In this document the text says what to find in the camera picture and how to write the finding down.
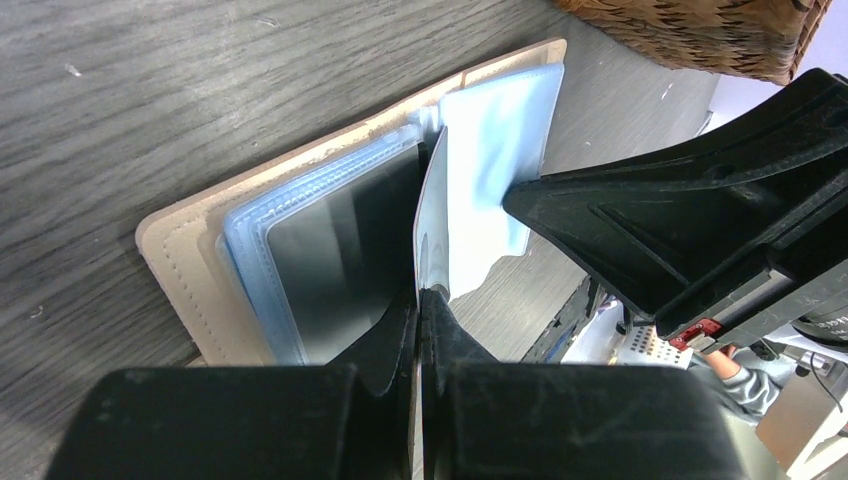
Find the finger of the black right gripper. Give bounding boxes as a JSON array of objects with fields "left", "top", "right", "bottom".
[{"left": 503, "top": 69, "right": 847, "bottom": 342}]

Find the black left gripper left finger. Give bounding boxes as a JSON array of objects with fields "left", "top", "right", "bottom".
[{"left": 47, "top": 288, "right": 417, "bottom": 479}]

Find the black VIP card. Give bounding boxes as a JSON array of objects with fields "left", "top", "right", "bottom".
[{"left": 267, "top": 144, "right": 423, "bottom": 364}]

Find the woven wicker divided basket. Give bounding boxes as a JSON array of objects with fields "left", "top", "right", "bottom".
[{"left": 555, "top": 0, "right": 832, "bottom": 86}]

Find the beige leather card holder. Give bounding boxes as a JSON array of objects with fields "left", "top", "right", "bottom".
[{"left": 136, "top": 38, "right": 567, "bottom": 366}]

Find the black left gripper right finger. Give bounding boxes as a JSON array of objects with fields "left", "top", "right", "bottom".
[{"left": 419, "top": 289, "right": 745, "bottom": 479}]

